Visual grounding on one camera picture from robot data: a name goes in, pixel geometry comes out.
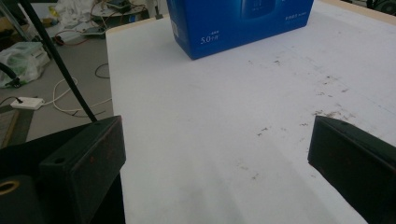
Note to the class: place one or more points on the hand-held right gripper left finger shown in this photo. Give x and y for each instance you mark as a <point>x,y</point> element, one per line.
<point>90,174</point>

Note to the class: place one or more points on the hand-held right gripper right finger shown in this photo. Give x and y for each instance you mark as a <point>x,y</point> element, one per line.
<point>358,168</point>

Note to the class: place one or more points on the blue cardboard box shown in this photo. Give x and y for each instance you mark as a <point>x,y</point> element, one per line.
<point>233,31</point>

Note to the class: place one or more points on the white power strip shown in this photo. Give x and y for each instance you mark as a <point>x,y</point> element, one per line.
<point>27,103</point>

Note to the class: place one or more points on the white plastic bag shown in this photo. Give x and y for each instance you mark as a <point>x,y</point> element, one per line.
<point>23,63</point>

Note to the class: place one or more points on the white foam board mat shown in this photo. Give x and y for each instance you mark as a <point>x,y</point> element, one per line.
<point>218,124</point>

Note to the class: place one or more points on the crumpled white cloth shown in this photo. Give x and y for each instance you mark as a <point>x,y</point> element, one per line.
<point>77,11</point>

